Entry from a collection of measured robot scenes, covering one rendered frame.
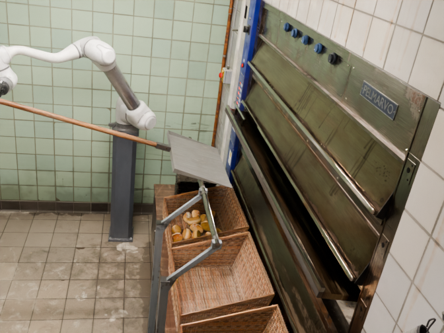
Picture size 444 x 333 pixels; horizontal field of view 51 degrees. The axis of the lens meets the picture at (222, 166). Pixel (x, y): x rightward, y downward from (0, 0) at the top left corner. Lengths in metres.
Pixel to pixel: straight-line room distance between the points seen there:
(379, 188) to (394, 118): 0.22
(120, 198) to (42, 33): 1.40
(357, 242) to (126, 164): 2.41
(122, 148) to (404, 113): 2.57
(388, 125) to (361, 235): 0.39
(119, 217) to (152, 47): 1.40
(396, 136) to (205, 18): 2.62
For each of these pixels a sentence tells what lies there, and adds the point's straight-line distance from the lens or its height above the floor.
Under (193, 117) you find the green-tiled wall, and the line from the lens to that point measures 4.11.
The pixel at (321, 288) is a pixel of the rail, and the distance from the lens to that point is 1.62.
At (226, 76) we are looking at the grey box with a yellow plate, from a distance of 3.66.
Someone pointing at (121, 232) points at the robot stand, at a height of 0.09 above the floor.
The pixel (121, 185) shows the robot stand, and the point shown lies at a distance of 3.83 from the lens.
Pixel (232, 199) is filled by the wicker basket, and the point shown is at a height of 0.82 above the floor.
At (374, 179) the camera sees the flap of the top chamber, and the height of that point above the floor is 1.78.
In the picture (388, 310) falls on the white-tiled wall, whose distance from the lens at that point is 1.55.
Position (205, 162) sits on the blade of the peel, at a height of 1.16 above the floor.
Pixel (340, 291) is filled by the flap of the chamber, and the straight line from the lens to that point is 1.69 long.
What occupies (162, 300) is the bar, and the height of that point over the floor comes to 0.84.
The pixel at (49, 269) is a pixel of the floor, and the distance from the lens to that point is 3.86.
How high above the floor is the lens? 2.41
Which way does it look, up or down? 26 degrees down
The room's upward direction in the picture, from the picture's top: 8 degrees clockwise
